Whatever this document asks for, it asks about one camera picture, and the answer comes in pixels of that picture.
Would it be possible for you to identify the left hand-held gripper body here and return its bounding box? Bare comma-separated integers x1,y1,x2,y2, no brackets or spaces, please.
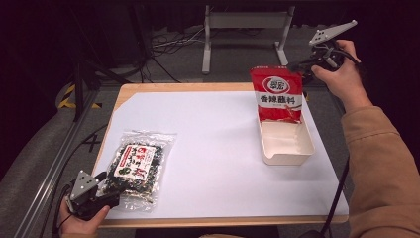
64,170,121,222

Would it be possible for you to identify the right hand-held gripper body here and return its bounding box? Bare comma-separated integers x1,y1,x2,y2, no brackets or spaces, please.
308,19,359,72

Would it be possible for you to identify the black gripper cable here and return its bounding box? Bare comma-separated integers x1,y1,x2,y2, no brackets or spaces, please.
51,182,73,237
319,49,366,237

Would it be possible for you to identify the yellow black hazard tape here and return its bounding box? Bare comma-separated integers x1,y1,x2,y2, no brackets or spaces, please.
57,83,103,110

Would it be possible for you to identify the white paper sheet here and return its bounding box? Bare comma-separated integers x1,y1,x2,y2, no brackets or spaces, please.
94,90,350,221

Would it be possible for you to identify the clear dried seaweed packet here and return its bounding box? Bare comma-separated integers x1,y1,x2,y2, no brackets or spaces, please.
98,130,177,213

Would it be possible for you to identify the white metal stand frame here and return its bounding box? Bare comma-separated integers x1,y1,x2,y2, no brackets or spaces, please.
201,4,296,75

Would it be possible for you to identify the bundle of floor cables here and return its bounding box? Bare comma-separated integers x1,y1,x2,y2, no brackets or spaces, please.
140,26,206,84

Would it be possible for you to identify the person's left hand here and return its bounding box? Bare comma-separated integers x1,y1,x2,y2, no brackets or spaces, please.
58,197,112,236

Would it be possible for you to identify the white divided plastic box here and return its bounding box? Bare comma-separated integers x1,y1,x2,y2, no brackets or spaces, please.
256,93,316,167

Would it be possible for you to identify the black tripod stand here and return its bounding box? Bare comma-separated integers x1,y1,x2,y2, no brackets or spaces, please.
68,0,133,123

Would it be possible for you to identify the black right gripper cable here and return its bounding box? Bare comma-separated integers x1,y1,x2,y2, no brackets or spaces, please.
319,49,366,237

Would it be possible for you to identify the red seasoning packet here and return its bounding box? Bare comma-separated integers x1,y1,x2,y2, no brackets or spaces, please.
249,64,304,124

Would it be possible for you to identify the aluminium rail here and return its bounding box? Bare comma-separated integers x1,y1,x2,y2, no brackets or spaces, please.
12,88,100,238

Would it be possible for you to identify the person's right hand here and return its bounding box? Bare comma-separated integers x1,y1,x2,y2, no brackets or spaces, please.
310,39,373,113

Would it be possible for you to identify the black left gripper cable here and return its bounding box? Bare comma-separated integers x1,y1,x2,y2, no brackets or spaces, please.
51,182,73,237

